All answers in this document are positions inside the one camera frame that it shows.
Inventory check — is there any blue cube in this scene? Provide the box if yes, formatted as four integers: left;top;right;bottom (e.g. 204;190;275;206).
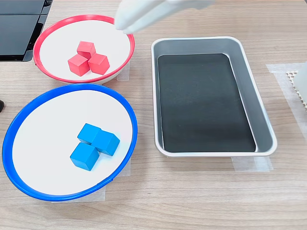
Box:
77;123;101;145
91;129;120;157
70;142;100;172

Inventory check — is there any red-rimmed white plate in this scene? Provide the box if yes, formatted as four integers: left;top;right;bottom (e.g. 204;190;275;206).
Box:
33;14;135;85

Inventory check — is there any pale perforated base plate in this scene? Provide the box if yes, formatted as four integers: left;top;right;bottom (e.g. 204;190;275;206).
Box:
286;69;307;113

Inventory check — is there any clear tape strip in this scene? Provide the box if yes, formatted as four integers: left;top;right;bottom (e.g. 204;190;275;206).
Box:
117;63;130;81
231;155;274;172
114;157;131;178

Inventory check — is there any steel tray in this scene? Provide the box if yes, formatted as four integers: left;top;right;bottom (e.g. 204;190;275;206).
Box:
151;36;278;158

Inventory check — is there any red cube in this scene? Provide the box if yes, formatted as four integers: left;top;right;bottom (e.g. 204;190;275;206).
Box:
76;40;96;59
67;53;91;77
87;53;110;76

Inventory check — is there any blue-rimmed white plate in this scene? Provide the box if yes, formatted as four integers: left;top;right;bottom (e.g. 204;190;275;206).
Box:
1;83;139;201

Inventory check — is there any black glossy panel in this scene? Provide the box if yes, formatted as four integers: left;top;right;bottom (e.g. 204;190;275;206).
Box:
0;14;48;62
0;0;54;15

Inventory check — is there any black tray mat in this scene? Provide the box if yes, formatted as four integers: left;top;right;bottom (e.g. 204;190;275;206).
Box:
157;53;257;153

